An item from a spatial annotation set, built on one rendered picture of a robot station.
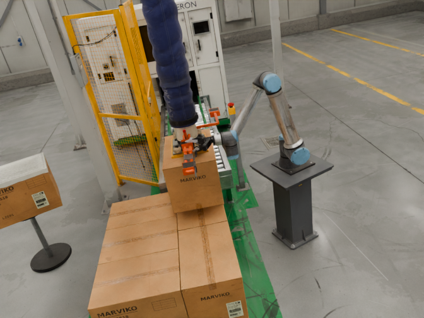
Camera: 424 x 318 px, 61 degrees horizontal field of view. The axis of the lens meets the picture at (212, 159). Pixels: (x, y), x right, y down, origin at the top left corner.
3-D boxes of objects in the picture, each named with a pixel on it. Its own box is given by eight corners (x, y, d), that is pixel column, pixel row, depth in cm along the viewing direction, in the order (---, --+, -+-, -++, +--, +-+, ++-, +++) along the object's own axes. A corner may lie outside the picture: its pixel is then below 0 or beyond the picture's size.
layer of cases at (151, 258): (123, 236, 350) (111, 203, 331) (223, 216, 353) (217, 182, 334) (106, 349, 244) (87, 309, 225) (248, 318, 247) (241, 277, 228)
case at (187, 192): (174, 175, 332) (164, 136, 314) (216, 167, 332) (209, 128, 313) (173, 213, 279) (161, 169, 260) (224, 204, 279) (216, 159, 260)
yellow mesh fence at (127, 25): (161, 141, 574) (126, 0, 476) (168, 140, 574) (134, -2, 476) (161, 177, 470) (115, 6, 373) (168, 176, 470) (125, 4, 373)
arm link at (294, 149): (304, 152, 286) (273, 66, 253) (313, 161, 271) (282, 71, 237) (287, 160, 287) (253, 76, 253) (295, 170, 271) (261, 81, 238)
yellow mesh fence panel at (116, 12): (114, 185, 472) (57, 17, 375) (120, 181, 479) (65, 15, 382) (166, 197, 427) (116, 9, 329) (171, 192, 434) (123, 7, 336)
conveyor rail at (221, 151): (205, 109, 554) (202, 97, 545) (208, 108, 554) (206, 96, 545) (228, 187, 350) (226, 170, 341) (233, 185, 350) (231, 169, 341)
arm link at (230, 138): (239, 144, 259) (237, 131, 255) (222, 147, 259) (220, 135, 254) (237, 139, 267) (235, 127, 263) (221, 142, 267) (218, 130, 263)
